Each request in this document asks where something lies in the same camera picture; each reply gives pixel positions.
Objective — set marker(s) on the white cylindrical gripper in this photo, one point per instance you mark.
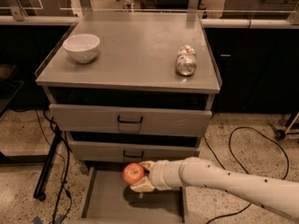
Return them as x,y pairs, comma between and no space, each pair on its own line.
158,174

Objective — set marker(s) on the red apple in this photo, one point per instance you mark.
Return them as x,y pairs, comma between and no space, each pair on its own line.
132,173

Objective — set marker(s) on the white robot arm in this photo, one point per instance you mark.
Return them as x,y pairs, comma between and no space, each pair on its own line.
275,195

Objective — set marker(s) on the bottom grey open drawer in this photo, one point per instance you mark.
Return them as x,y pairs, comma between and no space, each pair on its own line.
107,199

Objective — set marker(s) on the middle grey drawer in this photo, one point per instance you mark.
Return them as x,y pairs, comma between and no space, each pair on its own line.
131,147

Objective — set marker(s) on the grey metal drawer cabinet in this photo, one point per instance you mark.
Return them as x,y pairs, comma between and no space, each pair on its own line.
136,64

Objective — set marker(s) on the top grey drawer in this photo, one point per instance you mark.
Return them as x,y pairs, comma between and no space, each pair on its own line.
115,119

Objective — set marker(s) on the black table leg with caster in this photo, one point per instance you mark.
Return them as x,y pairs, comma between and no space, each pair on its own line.
39,192

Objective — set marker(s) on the silver soda can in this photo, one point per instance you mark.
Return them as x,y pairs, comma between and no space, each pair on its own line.
186,63

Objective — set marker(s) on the black caster wheel right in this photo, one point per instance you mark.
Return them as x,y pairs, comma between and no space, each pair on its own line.
280,134

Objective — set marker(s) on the white ceramic bowl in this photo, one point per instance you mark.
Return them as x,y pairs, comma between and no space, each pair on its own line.
83,48

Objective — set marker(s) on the clear plastic water bottle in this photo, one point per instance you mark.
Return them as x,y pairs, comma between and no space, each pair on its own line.
129,4

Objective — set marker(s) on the white horizontal rail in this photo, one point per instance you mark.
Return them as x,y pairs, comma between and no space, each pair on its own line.
208,23

